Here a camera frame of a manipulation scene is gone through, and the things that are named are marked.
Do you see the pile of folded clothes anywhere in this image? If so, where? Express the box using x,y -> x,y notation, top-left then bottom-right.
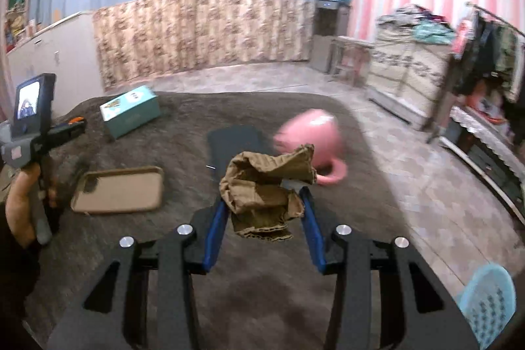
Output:
377,4 -> 457,45

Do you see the red bag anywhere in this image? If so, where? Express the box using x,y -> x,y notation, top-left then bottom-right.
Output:
465,92 -> 510,126

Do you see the pink stool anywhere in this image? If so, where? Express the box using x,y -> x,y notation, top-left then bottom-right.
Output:
330,36 -> 375,88

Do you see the fabric covered cabinet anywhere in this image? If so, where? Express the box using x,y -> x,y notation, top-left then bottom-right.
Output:
367,20 -> 456,130

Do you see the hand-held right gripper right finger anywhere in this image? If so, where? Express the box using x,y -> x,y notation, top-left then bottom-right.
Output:
299,188 -> 480,350

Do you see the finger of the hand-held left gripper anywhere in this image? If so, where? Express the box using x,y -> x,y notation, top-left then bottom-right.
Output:
45,116 -> 88,154

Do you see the person's left hand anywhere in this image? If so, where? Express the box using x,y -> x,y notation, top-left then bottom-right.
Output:
6,161 -> 42,249

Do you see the black notebook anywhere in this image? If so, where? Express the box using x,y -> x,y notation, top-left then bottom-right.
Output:
206,124 -> 264,187

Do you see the pink mug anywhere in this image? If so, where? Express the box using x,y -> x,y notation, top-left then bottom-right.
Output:
273,109 -> 348,187

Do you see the teal cardboard box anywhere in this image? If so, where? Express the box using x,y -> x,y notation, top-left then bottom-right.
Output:
99,85 -> 161,140

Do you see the low table with lace cloth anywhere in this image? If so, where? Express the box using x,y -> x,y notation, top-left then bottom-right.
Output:
439,106 -> 525,220

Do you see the light blue plastic basket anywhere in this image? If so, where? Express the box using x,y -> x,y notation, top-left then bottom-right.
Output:
457,264 -> 517,350

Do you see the brown tray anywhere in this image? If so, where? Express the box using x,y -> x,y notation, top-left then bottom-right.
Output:
71,166 -> 165,215

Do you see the grey water dispenser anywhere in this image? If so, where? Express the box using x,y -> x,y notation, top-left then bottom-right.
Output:
309,0 -> 352,73

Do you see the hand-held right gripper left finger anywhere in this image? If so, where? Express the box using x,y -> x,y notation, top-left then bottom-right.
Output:
47,199 -> 230,350

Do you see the metal clothes rack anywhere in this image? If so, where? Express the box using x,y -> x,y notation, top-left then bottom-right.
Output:
427,1 -> 525,144

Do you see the brown cardboard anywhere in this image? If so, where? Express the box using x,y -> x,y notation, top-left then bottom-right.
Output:
219,144 -> 318,243

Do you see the row of hanging clothes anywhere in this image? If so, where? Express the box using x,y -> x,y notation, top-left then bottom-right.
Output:
453,8 -> 525,105

